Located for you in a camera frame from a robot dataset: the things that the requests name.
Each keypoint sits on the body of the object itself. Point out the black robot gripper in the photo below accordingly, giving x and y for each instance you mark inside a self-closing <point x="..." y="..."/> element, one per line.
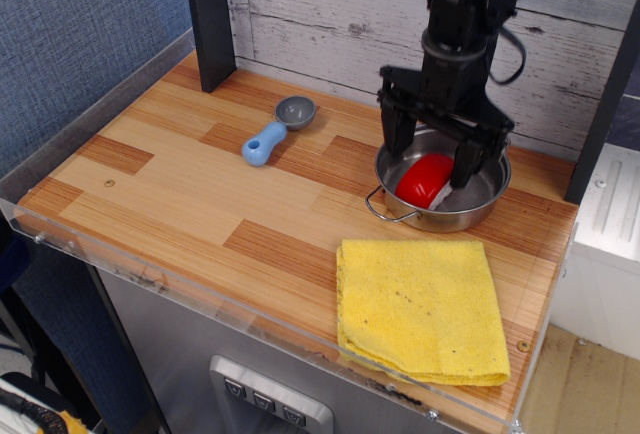
<point x="449" y="95"/>

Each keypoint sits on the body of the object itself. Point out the red and white toy sushi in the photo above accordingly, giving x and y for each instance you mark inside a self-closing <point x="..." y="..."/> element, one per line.
<point x="427" y="183"/>

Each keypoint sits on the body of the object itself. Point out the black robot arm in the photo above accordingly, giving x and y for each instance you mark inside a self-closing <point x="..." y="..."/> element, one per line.
<point x="465" y="28"/>

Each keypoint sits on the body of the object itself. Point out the stainless steel pot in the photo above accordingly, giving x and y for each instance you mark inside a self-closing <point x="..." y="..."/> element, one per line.
<point x="460" y="210"/>

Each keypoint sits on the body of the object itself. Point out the blue and grey toy scoop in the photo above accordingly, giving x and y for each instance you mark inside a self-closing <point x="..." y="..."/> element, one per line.
<point x="293" y="113"/>

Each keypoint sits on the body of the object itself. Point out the yellow folded cloth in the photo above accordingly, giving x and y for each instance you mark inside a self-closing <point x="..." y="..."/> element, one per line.
<point x="425" y="309"/>

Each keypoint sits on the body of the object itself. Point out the silver dispenser button panel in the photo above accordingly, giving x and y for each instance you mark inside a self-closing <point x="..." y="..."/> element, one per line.
<point x="235" y="382"/>

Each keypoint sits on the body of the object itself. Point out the stainless steel toy fridge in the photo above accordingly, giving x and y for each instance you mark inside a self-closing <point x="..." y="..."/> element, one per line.
<point x="174" y="344"/>

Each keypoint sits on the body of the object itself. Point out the clear acrylic front guard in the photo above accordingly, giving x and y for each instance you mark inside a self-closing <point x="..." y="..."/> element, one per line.
<point x="290" y="304"/>

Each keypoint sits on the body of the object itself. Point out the yellow and black object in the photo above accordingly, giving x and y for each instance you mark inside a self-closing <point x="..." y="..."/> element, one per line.
<point x="47" y="420"/>

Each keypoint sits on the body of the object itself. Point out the dark right vertical post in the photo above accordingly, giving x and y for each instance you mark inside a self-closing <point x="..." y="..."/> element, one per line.
<point x="613" y="92"/>

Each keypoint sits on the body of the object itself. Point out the dark vertical post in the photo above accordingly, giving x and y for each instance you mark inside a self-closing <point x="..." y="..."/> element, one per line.
<point x="613" y="92"/>
<point x="211" y="25"/>

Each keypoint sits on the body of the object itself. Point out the white aluminium frame block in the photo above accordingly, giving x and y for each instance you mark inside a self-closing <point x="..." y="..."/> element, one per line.
<point x="597" y="296"/>

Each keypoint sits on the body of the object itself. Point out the dark left vertical post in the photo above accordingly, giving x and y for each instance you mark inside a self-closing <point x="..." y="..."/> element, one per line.
<point x="211" y="25"/>

